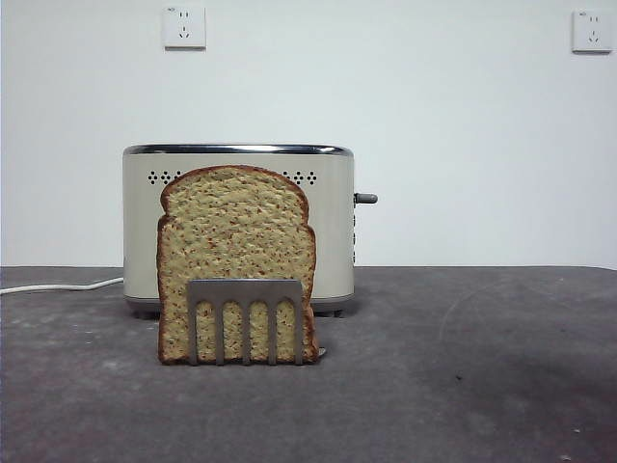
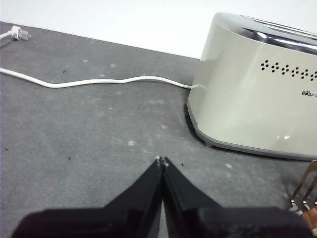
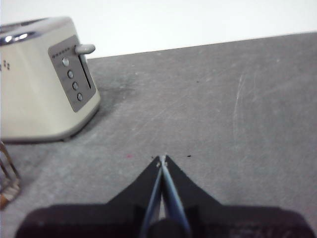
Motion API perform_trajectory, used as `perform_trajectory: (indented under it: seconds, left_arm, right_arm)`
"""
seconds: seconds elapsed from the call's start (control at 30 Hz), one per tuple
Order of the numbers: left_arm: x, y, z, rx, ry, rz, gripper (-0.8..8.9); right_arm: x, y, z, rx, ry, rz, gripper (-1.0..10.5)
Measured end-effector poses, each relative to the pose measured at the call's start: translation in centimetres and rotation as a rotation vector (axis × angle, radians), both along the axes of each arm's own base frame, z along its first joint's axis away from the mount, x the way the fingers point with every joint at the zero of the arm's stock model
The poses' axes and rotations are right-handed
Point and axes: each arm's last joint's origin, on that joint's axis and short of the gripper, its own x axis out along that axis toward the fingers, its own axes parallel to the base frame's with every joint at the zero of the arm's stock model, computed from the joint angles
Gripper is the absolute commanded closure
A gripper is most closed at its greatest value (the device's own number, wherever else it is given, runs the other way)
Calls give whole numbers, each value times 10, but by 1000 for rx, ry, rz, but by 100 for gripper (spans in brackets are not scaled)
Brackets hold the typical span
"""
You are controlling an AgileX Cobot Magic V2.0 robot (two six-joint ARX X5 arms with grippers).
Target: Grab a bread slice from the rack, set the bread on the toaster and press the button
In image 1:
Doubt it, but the brown seeded bread slice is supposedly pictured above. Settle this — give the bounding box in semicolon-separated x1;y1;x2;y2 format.
156;164;319;367

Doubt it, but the cream steel toaster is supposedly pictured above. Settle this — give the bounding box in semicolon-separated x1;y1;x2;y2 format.
121;143;358;319

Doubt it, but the steel toast rack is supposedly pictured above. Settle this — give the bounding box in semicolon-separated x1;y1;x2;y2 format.
186;278;328;367

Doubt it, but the white wall socket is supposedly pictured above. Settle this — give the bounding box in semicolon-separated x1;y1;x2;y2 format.
571;9;614;55
161;5;207;51

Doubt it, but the white power cord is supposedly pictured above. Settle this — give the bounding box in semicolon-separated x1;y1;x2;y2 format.
0;275;125;296

